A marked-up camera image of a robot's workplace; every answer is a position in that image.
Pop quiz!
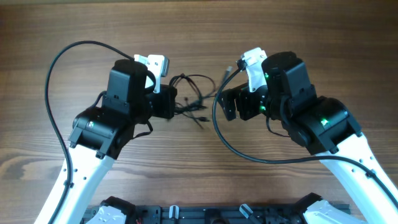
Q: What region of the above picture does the right camera black cable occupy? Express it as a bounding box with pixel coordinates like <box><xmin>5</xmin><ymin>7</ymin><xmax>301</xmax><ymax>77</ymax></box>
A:
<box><xmin>211</xmin><ymin>60</ymin><xmax>398</xmax><ymax>210</ymax></box>

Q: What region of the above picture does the camera black cable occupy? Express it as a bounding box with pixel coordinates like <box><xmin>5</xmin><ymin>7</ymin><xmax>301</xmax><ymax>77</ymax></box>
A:
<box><xmin>211</xmin><ymin>60</ymin><xmax>398</xmax><ymax>210</ymax></box>
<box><xmin>44</xmin><ymin>40</ymin><xmax>156</xmax><ymax>224</ymax></box>

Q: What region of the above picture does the black thin cable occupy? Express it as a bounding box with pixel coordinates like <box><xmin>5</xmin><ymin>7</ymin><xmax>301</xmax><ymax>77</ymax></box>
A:
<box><xmin>174</xmin><ymin>96</ymin><xmax>211</xmax><ymax>129</ymax></box>

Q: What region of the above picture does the left camera black cable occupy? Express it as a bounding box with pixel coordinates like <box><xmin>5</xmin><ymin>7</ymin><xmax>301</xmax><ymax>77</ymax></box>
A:
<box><xmin>44</xmin><ymin>40</ymin><xmax>156</xmax><ymax>224</ymax></box>

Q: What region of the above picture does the black USB cable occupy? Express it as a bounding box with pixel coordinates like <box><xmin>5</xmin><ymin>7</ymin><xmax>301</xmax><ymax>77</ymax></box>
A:
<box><xmin>169</xmin><ymin>65</ymin><xmax>233</xmax><ymax>114</ymax></box>

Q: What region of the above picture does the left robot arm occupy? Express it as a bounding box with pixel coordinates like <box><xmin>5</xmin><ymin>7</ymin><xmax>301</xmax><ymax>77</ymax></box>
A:
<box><xmin>36</xmin><ymin>55</ymin><xmax>177</xmax><ymax>223</ymax></box>

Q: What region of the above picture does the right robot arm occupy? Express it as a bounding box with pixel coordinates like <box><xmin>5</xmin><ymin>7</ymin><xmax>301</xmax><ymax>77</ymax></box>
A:
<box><xmin>213</xmin><ymin>48</ymin><xmax>397</xmax><ymax>223</ymax></box>

